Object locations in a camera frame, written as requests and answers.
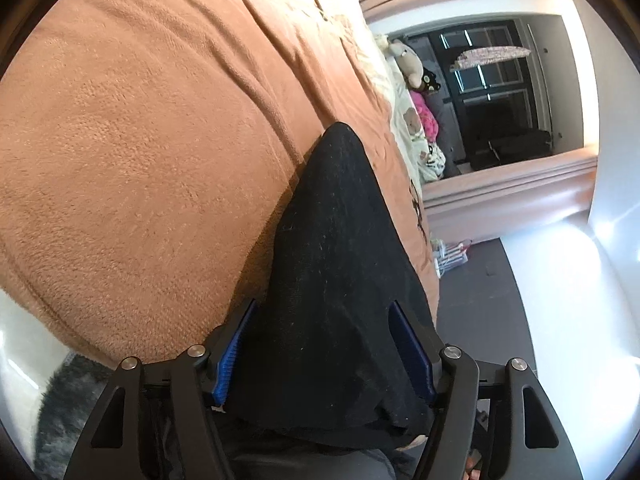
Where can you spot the blue-grey shaggy rug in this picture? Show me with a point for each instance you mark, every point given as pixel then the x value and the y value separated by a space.
pixel 65 410

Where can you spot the bear print cream cover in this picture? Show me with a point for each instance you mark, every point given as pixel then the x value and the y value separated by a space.
pixel 410 145

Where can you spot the person's leg grey printed trousers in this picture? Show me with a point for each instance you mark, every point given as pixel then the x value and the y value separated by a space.
pixel 310 465

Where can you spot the orange blanket bed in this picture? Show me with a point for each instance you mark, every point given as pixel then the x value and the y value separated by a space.
pixel 150 160

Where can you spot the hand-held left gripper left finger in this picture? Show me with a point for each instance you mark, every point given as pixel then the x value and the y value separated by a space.
pixel 230 355

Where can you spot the black pants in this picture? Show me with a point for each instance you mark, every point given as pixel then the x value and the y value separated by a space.
pixel 325 260

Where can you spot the hanging floral garment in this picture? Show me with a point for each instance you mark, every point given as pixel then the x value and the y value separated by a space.
pixel 490 55

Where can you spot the pink plush toy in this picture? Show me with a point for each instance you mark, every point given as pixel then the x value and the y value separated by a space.
pixel 425 120

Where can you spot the black plush toy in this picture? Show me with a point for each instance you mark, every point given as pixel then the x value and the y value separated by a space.
pixel 429 81

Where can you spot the beige plush toy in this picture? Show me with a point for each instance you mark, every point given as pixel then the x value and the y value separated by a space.
pixel 407 60

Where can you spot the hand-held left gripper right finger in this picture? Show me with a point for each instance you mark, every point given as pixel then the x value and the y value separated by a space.
pixel 412 345

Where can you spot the dark glass window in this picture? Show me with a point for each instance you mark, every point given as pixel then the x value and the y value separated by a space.
pixel 500 120

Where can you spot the cream duvet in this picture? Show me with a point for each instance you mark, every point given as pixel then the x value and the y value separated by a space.
pixel 365 60

